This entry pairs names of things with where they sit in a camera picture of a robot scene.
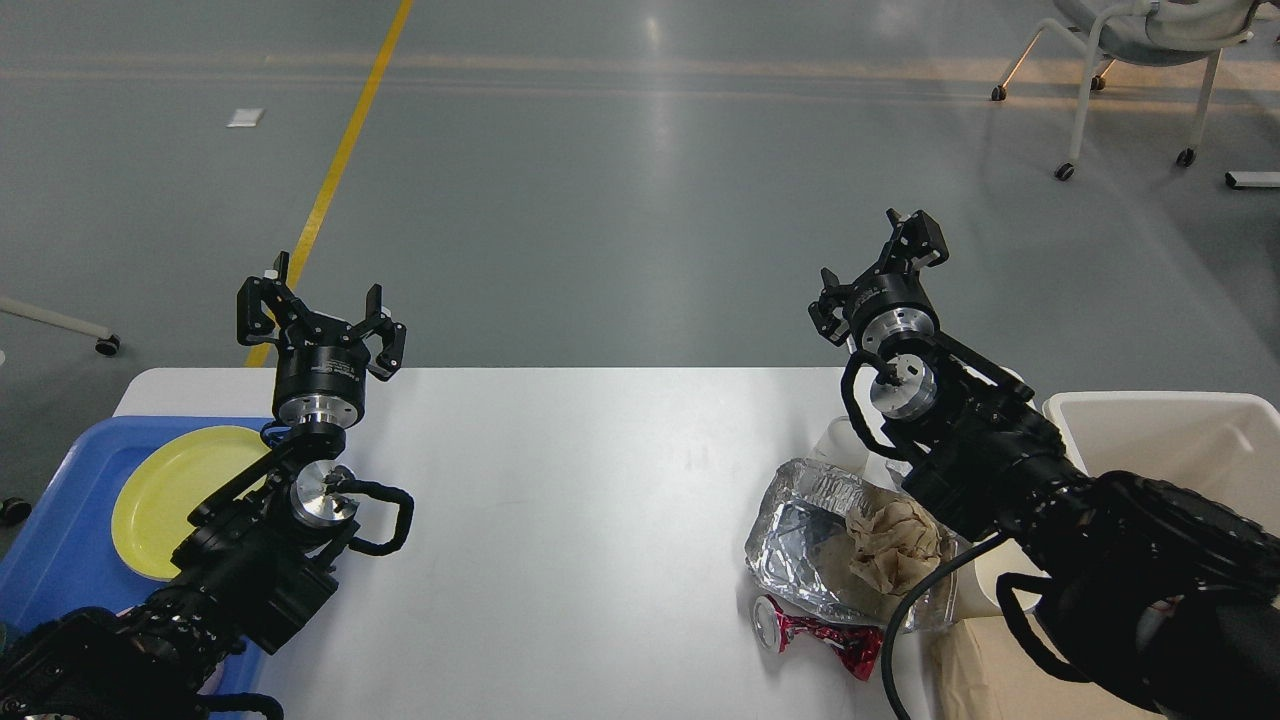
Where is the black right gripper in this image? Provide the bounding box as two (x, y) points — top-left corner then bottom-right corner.
(808, 209), (950, 354)

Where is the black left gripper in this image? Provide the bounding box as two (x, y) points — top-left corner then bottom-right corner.
(236, 251), (407, 428)

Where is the yellow plastic plate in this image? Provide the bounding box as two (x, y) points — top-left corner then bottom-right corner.
(110, 425), (268, 582)

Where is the white paper cup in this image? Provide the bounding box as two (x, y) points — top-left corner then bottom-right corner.
(954, 539), (1047, 621)

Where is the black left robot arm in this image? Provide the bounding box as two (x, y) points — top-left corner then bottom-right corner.
(3, 252), (415, 719)

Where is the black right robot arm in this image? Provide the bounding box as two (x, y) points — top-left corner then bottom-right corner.
(808, 210), (1279, 719)

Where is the small clear plastic cup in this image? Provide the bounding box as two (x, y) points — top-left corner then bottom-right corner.
(806, 416), (870, 475)

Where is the white caster leg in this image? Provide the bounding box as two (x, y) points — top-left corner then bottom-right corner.
(1, 296), (122, 357)

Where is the crumpled silver foil wrapper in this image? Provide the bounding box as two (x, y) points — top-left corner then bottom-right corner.
(745, 457), (957, 626)

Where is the crumpled brown paper ball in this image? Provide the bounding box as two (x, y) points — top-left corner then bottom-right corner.
(846, 498), (942, 596)

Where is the blue plastic tray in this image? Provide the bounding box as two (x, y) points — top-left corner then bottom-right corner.
(3, 416), (284, 719)

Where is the white office chair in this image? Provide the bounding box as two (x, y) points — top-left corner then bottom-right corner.
(989, 1), (1261, 182)

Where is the crushed red can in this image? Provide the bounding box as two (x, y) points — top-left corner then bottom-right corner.
(750, 594), (884, 682)

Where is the beige plastic bin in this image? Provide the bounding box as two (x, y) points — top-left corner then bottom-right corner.
(1043, 391), (1279, 534)

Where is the brown paper bag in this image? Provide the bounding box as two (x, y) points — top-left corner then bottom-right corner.
(932, 616), (1162, 719)

